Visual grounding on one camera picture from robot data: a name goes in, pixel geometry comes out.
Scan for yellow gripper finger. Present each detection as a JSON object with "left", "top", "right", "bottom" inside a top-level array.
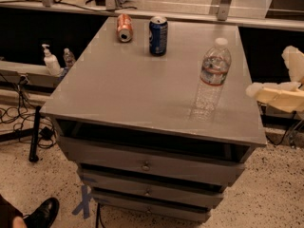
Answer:
[
  {"left": 282, "top": 46, "right": 304, "bottom": 83},
  {"left": 246, "top": 82, "right": 304, "bottom": 113}
]

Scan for clear plastic water bottle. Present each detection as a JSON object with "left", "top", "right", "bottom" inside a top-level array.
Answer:
[{"left": 190, "top": 38, "right": 232, "bottom": 121}]

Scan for blue soda can upright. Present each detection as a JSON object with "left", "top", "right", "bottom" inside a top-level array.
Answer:
[{"left": 149, "top": 16, "right": 168, "bottom": 56}]

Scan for small clear bottle on shelf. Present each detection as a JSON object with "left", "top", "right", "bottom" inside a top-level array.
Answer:
[{"left": 63, "top": 48, "right": 76, "bottom": 68}]

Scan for white pump dispenser bottle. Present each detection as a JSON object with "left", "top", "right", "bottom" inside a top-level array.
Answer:
[{"left": 42, "top": 44, "right": 61, "bottom": 76}]

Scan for top grey drawer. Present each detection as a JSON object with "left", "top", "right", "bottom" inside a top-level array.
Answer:
[{"left": 58, "top": 137, "right": 244, "bottom": 185}]

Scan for grey drawer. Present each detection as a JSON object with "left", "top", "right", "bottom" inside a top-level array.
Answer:
[
  {"left": 91, "top": 189, "right": 210, "bottom": 223},
  {"left": 77, "top": 168, "right": 223, "bottom": 208},
  {"left": 58, "top": 137, "right": 244, "bottom": 185}
]

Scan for grey drawer cabinet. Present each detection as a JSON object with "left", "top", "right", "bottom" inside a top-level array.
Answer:
[{"left": 39, "top": 16, "right": 268, "bottom": 224}]

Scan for bottom grey drawer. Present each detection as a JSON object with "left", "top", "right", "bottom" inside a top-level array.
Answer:
[{"left": 91, "top": 189, "right": 210, "bottom": 223}]

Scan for middle grey drawer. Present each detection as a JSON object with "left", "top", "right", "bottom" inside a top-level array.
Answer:
[{"left": 77, "top": 168, "right": 223, "bottom": 208}]

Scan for orange soda can lying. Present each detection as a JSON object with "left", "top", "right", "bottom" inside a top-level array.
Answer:
[{"left": 117, "top": 13, "right": 133, "bottom": 43}]

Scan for blue tape cross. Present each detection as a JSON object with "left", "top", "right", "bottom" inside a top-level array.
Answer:
[{"left": 72, "top": 185, "right": 92, "bottom": 219}]

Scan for black stand leg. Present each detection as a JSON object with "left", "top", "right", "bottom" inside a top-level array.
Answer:
[{"left": 28, "top": 106, "right": 41, "bottom": 162}]

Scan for black leather shoe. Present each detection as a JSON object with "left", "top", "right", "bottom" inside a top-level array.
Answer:
[{"left": 24, "top": 197, "right": 60, "bottom": 228}]

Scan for metal railing frame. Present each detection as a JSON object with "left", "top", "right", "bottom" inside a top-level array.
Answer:
[{"left": 0, "top": 0, "right": 304, "bottom": 31}]

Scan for black floor cables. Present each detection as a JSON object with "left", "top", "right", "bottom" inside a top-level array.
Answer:
[{"left": 0, "top": 74, "right": 58, "bottom": 150}]

